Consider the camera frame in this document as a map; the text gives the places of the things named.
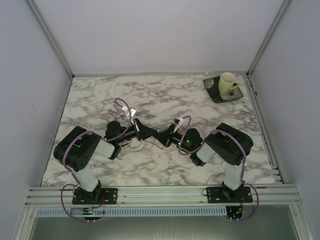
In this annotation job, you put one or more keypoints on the light green mug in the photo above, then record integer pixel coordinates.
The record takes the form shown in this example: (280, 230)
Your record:
(227, 82)

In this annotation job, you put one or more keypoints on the right aluminium frame post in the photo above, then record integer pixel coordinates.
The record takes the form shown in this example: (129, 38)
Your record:
(269, 36)

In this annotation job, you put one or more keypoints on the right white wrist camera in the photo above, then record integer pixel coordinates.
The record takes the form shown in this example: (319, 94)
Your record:
(178, 123)

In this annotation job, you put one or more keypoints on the right black circuit board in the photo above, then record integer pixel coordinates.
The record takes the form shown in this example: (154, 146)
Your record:
(234, 213)

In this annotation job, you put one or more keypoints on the aluminium front rail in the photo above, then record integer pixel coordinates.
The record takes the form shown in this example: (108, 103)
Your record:
(172, 195)

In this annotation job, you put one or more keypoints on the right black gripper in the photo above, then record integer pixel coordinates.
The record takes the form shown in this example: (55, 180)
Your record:
(166, 136)

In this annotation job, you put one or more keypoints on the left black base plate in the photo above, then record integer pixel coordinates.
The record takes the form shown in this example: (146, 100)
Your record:
(105, 196)

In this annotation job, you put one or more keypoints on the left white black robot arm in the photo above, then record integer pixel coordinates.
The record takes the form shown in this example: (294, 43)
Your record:
(76, 150)

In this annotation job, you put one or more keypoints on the blue slotted cable duct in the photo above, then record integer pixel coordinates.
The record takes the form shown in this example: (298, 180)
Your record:
(166, 211)

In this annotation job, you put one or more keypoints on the left aluminium frame post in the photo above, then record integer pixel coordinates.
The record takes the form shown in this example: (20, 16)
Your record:
(50, 37)

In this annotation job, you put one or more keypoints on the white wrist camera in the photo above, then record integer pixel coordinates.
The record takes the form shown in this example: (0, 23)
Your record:
(178, 123)
(129, 113)

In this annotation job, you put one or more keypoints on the left green circuit board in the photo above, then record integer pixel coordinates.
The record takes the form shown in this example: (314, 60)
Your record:
(96, 212)

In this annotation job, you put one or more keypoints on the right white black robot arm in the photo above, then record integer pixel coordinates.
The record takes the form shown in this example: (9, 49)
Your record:
(232, 145)

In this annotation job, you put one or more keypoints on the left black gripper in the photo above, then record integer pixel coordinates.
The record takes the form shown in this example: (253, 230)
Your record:
(142, 131)

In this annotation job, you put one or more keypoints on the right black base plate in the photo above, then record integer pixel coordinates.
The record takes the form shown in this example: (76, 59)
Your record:
(216, 195)

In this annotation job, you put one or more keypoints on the aluminium frame post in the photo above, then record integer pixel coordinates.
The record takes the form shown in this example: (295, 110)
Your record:
(269, 36)
(50, 37)

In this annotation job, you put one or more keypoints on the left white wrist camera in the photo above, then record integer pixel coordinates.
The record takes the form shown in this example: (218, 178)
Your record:
(129, 113)

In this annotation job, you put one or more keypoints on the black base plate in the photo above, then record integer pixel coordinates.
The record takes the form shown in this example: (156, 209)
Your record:
(216, 195)
(105, 196)

